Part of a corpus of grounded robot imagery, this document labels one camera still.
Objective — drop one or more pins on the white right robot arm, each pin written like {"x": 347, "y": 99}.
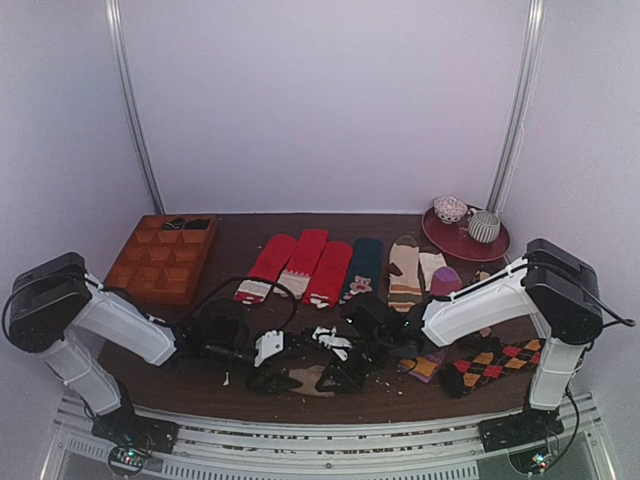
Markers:
{"x": 547, "y": 281}

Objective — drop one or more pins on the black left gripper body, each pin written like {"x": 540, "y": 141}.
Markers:
{"x": 218, "y": 354}

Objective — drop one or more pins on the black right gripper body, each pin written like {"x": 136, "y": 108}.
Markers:
{"x": 353, "y": 362}

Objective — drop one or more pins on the dark green monkey sock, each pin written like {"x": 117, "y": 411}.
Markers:
{"x": 364, "y": 272}

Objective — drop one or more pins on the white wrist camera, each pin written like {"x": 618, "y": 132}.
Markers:
{"x": 329, "y": 339}
{"x": 268, "y": 345}

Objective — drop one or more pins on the brown argyle sock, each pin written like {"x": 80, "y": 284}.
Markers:
{"x": 481, "y": 275}

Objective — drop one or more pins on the red sock spotted cuff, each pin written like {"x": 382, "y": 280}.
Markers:
{"x": 326, "y": 283}

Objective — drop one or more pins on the beige brown striped sock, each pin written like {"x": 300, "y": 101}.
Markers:
{"x": 404, "y": 267}

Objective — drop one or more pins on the white patterned bowl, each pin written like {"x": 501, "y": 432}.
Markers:
{"x": 449, "y": 209}

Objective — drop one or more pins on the cream short sock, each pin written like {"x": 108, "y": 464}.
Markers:
{"x": 430, "y": 262}

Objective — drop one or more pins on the red orange argyle sock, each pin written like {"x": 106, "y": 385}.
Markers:
{"x": 498, "y": 360}

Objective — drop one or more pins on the red round plate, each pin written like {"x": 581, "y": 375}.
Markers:
{"x": 454, "y": 240}

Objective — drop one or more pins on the tan ribbed sock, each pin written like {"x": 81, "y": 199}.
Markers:
{"x": 307, "y": 379}

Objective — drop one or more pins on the grey striped mug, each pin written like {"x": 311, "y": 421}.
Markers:
{"x": 483, "y": 226}

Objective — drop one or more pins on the right aluminium frame post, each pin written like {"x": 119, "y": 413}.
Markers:
{"x": 523, "y": 95}

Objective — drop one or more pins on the orange purple striped sock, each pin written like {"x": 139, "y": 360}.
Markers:
{"x": 423, "y": 368}

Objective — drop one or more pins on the wooden compartment tray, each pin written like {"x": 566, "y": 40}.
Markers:
{"x": 163, "y": 267}

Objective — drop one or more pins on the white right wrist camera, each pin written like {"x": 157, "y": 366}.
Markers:
{"x": 329, "y": 339}

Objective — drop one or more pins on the left aluminium frame post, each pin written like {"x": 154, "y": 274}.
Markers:
{"x": 118, "y": 41}

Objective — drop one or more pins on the magenta purple sock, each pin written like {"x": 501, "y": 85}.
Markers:
{"x": 444, "y": 281}

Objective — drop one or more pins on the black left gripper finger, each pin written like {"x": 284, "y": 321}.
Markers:
{"x": 265, "y": 382}
{"x": 295, "y": 342}

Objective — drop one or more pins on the red sock white cuff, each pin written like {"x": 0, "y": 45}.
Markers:
{"x": 266, "y": 270}

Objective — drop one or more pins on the striped rolled sock in tray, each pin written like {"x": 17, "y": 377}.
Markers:
{"x": 173, "y": 224}

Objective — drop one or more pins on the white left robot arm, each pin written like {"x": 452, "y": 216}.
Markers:
{"x": 54, "y": 307}

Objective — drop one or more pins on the aluminium frame post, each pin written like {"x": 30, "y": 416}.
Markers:
{"x": 523, "y": 95}
{"x": 118, "y": 41}

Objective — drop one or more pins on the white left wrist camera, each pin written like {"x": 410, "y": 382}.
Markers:
{"x": 268, "y": 345}

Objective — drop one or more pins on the red sock beige cuff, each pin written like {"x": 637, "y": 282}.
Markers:
{"x": 298, "y": 271}

